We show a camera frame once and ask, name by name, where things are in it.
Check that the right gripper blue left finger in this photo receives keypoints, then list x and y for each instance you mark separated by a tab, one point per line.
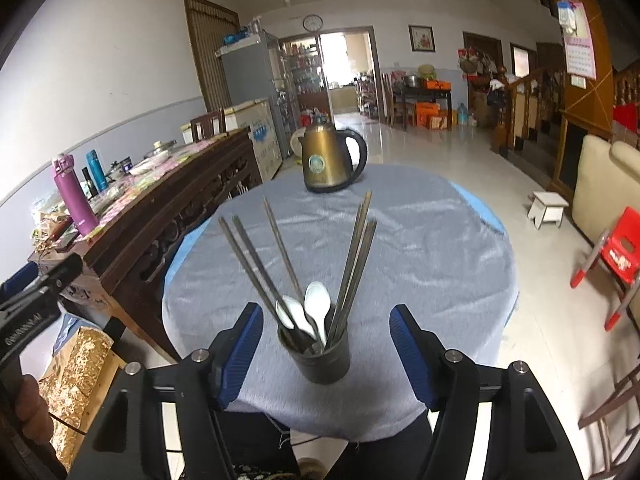
233	351

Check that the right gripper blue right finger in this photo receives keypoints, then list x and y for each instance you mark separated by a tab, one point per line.
420	352

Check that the dark chopstick one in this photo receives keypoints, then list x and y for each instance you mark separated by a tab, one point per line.
252	274

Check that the white plastic spoon large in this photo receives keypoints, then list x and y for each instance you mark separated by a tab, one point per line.
292	315

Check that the grey utensil holder cup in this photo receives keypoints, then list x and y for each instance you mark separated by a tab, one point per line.
323	368

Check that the white plastic spoon small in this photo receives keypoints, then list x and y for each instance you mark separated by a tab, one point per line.
317	306

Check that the dark chopstick six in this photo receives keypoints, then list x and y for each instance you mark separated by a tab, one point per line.
361	261

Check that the person's left hand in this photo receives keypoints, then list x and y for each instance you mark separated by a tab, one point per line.
33	413

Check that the gold glitter bag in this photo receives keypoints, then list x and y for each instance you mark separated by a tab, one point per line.
75	386

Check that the purple thermos bottle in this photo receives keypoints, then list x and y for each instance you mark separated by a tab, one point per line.
65	179

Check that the dark wooden sideboard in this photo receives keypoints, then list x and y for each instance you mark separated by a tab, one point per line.
126	260

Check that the grey tablecloth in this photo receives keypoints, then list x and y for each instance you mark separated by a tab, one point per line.
431	252

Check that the teal thermos bottle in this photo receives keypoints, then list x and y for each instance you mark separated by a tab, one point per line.
97	172

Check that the blue round table cover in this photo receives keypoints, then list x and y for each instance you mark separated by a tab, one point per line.
480	208

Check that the small white stool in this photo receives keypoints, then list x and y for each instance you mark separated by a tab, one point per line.
547	207

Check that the white bowl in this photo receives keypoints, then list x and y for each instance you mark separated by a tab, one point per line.
149	164

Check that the gold electric kettle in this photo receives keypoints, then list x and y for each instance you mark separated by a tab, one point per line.
333	159

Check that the metal pot with lid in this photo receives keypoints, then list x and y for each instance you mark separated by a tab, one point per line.
161	147

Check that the red plastic child chair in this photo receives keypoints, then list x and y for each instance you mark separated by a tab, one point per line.
618	249

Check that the wooden chair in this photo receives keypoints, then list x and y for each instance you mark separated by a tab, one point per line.
209	125

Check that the white chest freezer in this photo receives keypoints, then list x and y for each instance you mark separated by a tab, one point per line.
256	116

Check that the blue water jug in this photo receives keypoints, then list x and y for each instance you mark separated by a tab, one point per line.
462	115

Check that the beige sofa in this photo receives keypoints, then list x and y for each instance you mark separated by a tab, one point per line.
607	183

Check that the dark wooden side table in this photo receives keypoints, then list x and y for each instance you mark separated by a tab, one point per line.
423	106

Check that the orange box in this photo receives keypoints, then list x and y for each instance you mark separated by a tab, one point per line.
435	84

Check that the wooden staircase railing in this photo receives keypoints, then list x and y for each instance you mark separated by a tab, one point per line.
524	105

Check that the grey refrigerator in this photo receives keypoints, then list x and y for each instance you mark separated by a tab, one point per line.
253	72

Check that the framed wall picture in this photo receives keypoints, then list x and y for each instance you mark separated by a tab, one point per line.
422	39

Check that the wall calendar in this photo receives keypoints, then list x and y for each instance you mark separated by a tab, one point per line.
578	46

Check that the round wall clock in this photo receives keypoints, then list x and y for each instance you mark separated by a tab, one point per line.
312	23

